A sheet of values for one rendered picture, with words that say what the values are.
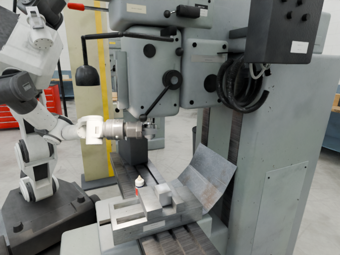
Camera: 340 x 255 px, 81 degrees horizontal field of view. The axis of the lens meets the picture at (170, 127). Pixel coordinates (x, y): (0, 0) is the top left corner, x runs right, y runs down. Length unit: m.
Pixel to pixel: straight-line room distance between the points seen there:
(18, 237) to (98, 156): 1.51
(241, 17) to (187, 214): 0.78
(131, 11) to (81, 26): 1.86
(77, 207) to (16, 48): 0.98
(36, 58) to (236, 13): 0.80
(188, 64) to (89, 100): 1.91
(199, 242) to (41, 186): 1.09
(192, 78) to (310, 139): 0.70
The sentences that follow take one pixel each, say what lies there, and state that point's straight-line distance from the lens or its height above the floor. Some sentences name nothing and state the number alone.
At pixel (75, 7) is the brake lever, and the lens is 0.89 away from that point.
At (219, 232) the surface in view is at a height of 0.70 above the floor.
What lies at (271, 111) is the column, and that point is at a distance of 0.90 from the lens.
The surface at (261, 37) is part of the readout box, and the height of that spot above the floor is 1.58.
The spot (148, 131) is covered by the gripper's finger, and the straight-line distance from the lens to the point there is 0.83.
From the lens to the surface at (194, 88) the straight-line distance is 0.77.
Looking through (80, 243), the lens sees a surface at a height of 0.70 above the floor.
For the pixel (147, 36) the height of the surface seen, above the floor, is 1.58.
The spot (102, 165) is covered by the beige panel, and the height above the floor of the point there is 0.23.
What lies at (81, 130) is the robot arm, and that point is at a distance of 0.95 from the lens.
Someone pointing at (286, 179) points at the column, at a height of 0.98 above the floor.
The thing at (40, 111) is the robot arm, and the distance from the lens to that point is 0.99.
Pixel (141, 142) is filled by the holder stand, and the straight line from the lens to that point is 1.24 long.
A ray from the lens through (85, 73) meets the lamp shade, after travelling 0.67.
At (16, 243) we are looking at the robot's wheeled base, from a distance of 1.48.
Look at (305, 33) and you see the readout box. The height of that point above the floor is 1.60.
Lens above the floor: 1.51
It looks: 18 degrees down
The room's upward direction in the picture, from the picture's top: 1 degrees clockwise
